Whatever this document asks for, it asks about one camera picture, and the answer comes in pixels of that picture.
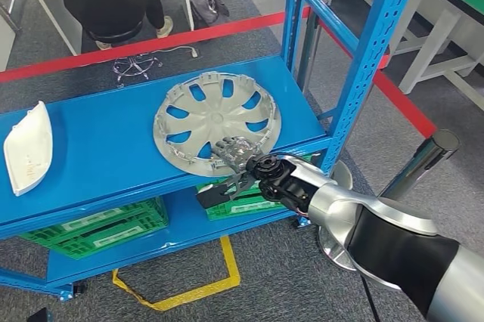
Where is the white workbench with green top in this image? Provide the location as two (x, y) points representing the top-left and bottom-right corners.
(325, 0), (484, 111)

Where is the white plastic mirror cover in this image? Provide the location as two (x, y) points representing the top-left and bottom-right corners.
(3, 101), (54, 197)

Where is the stool with chrome base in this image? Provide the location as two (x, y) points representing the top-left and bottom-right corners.
(85, 19), (164, 88)

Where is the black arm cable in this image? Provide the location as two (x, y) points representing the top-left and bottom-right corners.
(361, 275), (382, 322)

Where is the white panel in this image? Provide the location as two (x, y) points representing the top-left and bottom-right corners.
(0, 13), (17, 73)

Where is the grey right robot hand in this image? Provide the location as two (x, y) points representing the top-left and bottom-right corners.
(211, 135), (264, 175)

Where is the red barrier belt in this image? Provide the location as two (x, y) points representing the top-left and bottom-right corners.
(319, 18), (439, 139)
(0, 6), (312, 85)

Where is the blue metal shelf rack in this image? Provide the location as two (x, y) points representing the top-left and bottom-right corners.
(0, 0), (427, 302)

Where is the grey bag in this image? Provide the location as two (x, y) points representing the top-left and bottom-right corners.
(188, 0), (230, 23)

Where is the green plastic crate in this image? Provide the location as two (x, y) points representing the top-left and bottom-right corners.
(196, 151), (314, 222)
(20, 196), (170, 261)

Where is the chrome stanchion post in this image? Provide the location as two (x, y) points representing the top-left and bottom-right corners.
(332, 159), (354, 191)
(317, 129), (461, 273)

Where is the white cable with plug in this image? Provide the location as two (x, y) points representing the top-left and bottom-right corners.
(149, 45), (199, 59)

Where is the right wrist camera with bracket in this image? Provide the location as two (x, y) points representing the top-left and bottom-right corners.
(196, 169), (260, 210)

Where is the silver plastic wheel hubcap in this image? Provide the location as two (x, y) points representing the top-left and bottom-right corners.
(153, 71), (282, 178)

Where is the dark stanchion pole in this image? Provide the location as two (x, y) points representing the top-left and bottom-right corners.
(296, 8), (323, 94)

